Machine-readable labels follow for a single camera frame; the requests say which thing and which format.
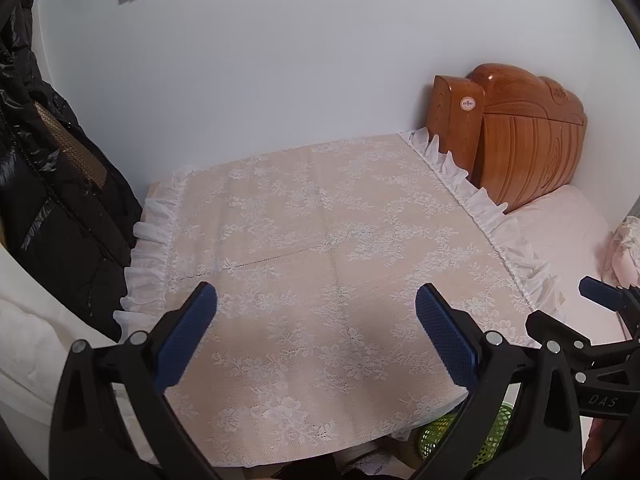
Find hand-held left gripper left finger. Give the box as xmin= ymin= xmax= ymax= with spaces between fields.
xmin=48 ymin=281 xmax=218 ymax=480

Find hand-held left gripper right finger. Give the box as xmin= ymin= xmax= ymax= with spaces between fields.
xmin=415 ymin=283 xmax=583 ymax=480

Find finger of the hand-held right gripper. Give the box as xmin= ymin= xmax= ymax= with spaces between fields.
xmin=578 ymin=275 xmax=640 ymax=314
xmin=526 ymin=309 xmax=592 ymax=362

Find green plastic basket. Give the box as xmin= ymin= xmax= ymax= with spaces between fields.
xmin=417 ymin=402 xmax=517 ymax=469

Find person's right hand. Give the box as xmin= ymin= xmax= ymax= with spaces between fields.
xmin=584 ymin=417 xmax=632 ymax=476

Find pink folded blanket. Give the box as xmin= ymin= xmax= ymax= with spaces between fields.
xmin=602 ymin=216 xmax=640 ymax=292

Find white lace tablecloth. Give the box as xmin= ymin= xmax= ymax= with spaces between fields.
xmin=112 ymin=127 xmax=567 ymax=467

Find black pants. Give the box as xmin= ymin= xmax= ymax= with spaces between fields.
xmin=340 ymin=456 xmax=417 ymax=480

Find wooden bed headboard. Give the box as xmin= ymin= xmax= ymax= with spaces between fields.
xmin=426 ymin=63 xmax=588 ymax=214

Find black puffer jacket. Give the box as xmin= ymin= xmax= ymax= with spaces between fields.
xmin=0 ymin=0 xmax=144 ymax=342

